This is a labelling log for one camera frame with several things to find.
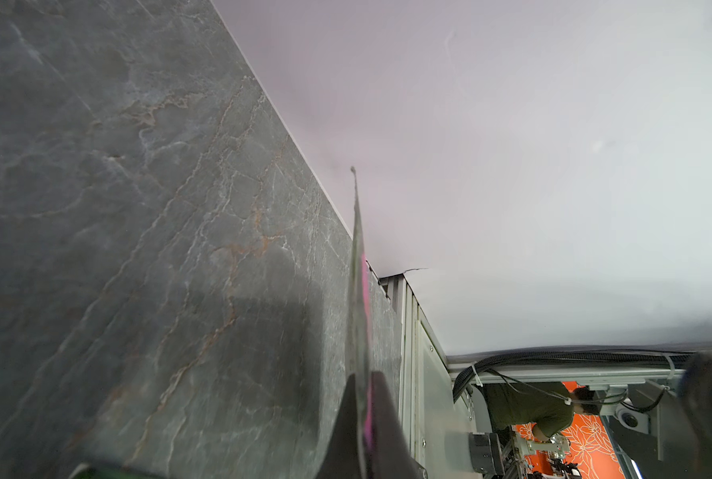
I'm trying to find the green seed packet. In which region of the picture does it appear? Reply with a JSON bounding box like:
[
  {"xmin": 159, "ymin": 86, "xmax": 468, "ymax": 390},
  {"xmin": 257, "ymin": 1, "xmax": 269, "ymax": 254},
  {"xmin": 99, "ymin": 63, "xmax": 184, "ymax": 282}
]
[{"xmin": 348, "ymin": 167, "xmax": 374, "ymax": 455}]

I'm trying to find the person in dark shirt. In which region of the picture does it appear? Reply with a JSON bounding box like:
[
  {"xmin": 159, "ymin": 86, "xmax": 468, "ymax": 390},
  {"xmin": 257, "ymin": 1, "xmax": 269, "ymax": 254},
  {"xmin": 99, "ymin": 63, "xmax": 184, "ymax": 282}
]
[{"xmin": 479, "ymin": 382, "xmax": 601, "ymax": 442}]

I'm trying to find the white text seed packet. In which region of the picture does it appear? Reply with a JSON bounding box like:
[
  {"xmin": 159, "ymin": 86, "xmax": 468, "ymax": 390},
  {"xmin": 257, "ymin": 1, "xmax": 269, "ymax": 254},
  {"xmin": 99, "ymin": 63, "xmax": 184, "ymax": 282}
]
[{"xmin": 68, "ymin": 463, "xmax": 164, "ymax": 479}]

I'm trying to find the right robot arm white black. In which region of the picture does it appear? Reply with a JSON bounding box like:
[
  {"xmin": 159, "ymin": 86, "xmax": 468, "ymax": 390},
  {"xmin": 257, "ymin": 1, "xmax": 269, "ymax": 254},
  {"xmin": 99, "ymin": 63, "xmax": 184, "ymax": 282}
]
[{"xmin": 605, "ymin": 351, "xmax": 712, "ymax": 478}]

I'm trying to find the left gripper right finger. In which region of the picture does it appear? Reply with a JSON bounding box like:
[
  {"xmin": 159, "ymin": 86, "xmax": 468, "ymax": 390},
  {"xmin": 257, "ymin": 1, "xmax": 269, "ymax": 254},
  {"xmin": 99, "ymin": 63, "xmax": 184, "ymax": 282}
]
[{"xmin": 368, "ymin": 371, "xmax": 422, "ymax": 479}]

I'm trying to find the aluminium front rail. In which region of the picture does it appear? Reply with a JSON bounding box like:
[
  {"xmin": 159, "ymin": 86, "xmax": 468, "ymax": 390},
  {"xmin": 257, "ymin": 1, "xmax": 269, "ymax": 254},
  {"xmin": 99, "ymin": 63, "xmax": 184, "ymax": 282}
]
[{"xmin": 380, "ymin": 275, "xmax": 481, "ymax": 478}]

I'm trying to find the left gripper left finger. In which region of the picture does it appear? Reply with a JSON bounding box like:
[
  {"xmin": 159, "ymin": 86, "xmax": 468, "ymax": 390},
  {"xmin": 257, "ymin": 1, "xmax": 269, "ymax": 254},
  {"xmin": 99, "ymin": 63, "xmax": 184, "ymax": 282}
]
[{"xmin": 316, "ymin": 374, "xmax": 364, "ymax": 479}]

